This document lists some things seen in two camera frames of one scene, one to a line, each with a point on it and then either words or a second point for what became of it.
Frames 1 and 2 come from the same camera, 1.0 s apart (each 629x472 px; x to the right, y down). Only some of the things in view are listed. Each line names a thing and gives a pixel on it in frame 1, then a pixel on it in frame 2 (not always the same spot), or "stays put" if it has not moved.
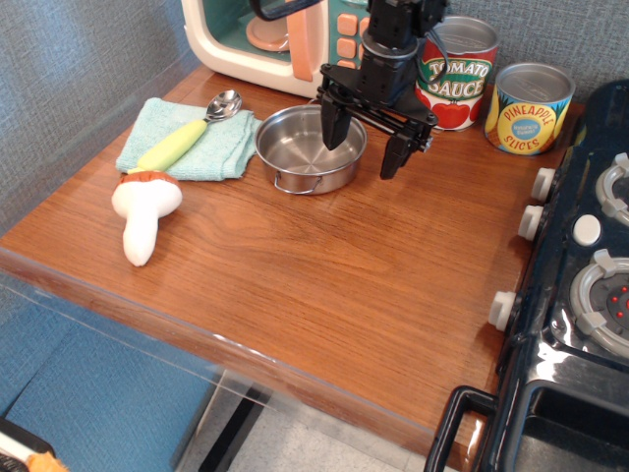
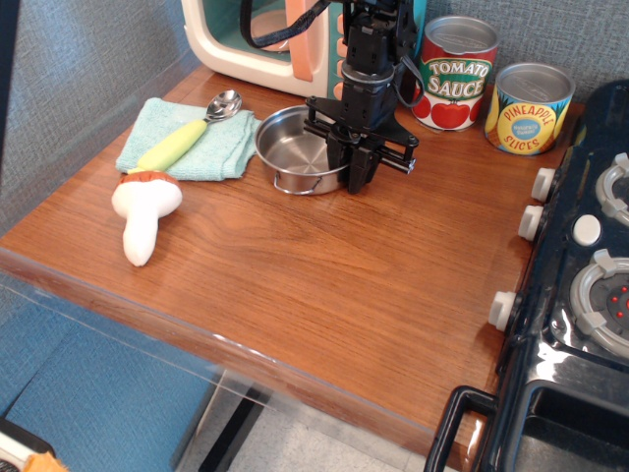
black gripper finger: [335, 122] -> [339, 152]
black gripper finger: [396, 154] -> [363, 168]
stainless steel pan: [292, 145] stays put
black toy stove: [561, 401] stays put
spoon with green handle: [223, 106] stays put
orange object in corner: [45, 462] stays put
